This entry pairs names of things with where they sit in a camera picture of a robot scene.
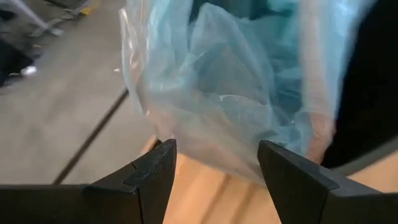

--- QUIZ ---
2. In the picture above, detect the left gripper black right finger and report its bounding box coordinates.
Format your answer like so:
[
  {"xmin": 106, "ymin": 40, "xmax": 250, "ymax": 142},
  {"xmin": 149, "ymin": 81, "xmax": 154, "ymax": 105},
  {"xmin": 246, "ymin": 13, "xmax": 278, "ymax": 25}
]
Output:
[{"xmin": 257, "ymin": 139, "xmax": 398, "ymax": 224}]

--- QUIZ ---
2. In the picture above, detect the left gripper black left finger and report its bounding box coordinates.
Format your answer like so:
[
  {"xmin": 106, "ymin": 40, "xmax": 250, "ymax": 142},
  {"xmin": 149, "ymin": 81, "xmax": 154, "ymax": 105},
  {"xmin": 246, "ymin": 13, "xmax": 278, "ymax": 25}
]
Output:
[{"xmin": 0, "ymin": 138, "xmax": 177, "ymax": 224}]

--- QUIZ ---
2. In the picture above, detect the grey plastic trash bin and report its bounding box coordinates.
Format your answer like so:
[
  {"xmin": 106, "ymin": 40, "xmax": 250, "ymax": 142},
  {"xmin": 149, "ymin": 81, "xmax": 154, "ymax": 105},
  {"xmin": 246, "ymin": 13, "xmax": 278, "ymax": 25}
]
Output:
[{"xmin": 320, "ymin": 0, "xmax": 398, "ymax": 177}]

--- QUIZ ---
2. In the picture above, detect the blue bin liner bag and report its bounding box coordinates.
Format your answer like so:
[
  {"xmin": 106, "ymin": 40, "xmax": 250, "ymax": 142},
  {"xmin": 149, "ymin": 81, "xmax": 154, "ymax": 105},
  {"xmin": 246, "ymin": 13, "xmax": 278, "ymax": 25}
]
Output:
[{"xmin": 119, "ymin": 0, "xmax": 374, "ymax": 186}]

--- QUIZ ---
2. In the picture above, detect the person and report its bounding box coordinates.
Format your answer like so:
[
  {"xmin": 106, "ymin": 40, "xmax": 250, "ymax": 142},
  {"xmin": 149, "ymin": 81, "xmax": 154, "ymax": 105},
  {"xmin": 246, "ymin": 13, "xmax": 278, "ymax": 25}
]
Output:
[{"xmin": 0, "ymin": 9, "xmax": 39, "ymax": 88}]

